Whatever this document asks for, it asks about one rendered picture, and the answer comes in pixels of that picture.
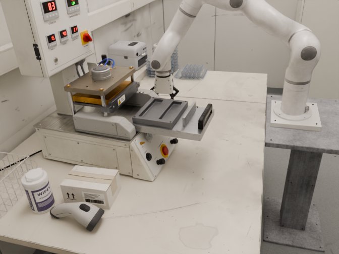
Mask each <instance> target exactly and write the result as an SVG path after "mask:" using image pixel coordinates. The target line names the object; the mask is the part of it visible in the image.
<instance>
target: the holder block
mask: <svg viewBox="0 0 339 254"><path fill-rule="evenodd" d="M187 107H188V101H183V100H174V99H165V98H157V97H152V98H151V99H150V100H149V101H148V102H147V103H146V104H145V105H144V106H143V107H142V108H141V109H140V110H139V111H138V112H137V113H136V114H135V115H134V116H133V117H132V120H133V123H137V124H144V125H151V126H158V127H162V128H169V129H172V128H173V127H174V125H175V124H176V123H177V121H178V120H179V118H180V117H181V116H182V114H183V113H184V111H185V110H186V108H187Z"/></svg>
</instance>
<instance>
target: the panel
mask: <svg viewBox="0 0 339 254"><path fill-rule="evenodd" d="M174 138H175V137H168V136H162V135H155V134H152V140H151V141H149V142H148V141H146V139H145V133H143V132H140V133H139V134H138V135H137V136H136V138H135V139H134V140H133V141H134V143H135V145H136V147H137V148H138V150H139V152H140V154H141V155H142V157H143V159H144V161H145V162H146V164H147V166H148V168H149V169H150V171H151V173H152V175H153V177H154V178H156V177H157V175H158V173H159V172H160V170H161V169H162V167H163V165H164V164H162V165H157V163H156V161H157V160H159V159H161V158H163V159H164V160H165V162H166V160H167V159H168V157H169V156H170V154H171V153H172V151H173V149H174V148H175V146H176V145H177V144H171V143H170V140H172V139H174ZM177 139H178V138H177ZM178 141H179V139H178ZM163 146H166V147H167V148H168V154H167V155H164V154H163V152H162V148H163ZM148 153H150V154H151V155H152V159H151V160H148V159H147V154H148Z"/></svg>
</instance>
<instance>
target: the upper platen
mask: <svg viewBox="0 0 339 254"><path fill-rule="evenodd" d="M131 83H132V81H123V82H122V83H121V84H119V85H118V86H117V87H115V88H114V89H113V90H112V91H110V92H109V93H108V94H106V95H105V101H106V105H108V102H110V101H111V100H112V99H113V98H114V97H116V96H117V95H118V94H119V93H121V92H122V91H123V90H124V89H125V88H127V87H128V86H129V85H130V84H131ZM73 100H74V104H75V105H83V106H90V107H97V108H100V107H101V106H102V103H101V96H99V95H91V94H83V93H76V94H74V95H73Z"/></svg>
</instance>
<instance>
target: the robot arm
mask: <svg viewBox="0 0 339 254"><path fill-rule="evenodd" d="M203 4H210V5H212V6H215V7H217V8H219V9H222V10H226V11H232V12H234V11H241V12H242V13H243V14H244V15H245V16H246V17H247V18H248V19H249V20H250V21H251V22H253V23H254V24H255V25H256V26H258V27H259V28H261V29H262V30H264V31H265V32H267V33H268V34H270V35H271V36H273V37H275V38H277V39H279V40H280V41H282V42H283V43H285V44H286V45H287V46H288V47H289V49H290V50H291V53H292V56H291V61H290V64H289V66H288V67H287V69H286V75H285V82H284V89H283V94H282V101H281V102H280V103H278V104H276V105H275V106H274V108H273V112H274V113H275V115H276V116H278V117H280V118H282V119H285V120H289V121H303V120H307V119H309V118H310V117H311V115H312V110H311V108H310V106H307V104H306V103H307V98H308V92H309V87H310V82H311V77H312V72H313V70H314V68H315V67H316V65H317V64H318V62H319V59H320V55H321V45H320V42H319V40H318V39H317V37H316V36H315V35H314V33H313V32H312V31H311V30H310V29H309V28H307V27H306V26H304V25H302V24H300V23H298V22H296V21H294V20H292V19H290V18H288V17H286V16H285V15H283V14H282V13H280V12H279V11H277V10H276V9H275V8H273V7H272V6H271V5H269V4H268V3H267V2H266V1H264V0H182V2H181V4H180V6H179V8H178V10H177V12H176V14H175V16H174V18H173V20H172V22H171V24H170V26H169V27H168V29H167V30H166V32H165V33H164V35H163V36H162V38H161V39H160V41H159V43H156V44H154V45H153V49H154V53H153V55H152V57H151V59H150V66H151V68H152V69H153V70H155V81H154V86H153V87H152V88H151V89H150V90H153V91H154V90H155V91H154V92H155V93H156V94H157V95H159V93H160V94H169V95H170V97H171V99H174V97H175V96H176V95H177V94H178V93H179V90H178V89H177V88H175V87H174V80H173V76H172V74H170V73H171V72H173V70H171V55H172V53H173V52H174V50H175V49H176V48H177V46H178V45H179V43H180V42H181V41H182V39H183V38H184V36H185V35H186V33H187V31H188V30H189V28H190V26H191V25H192V23H193V21H194V19H195V18H196V16H197V14H198V12H199V11H200V9H201V7H202V5H203ZM173 91H175V93H173Z"/></svg>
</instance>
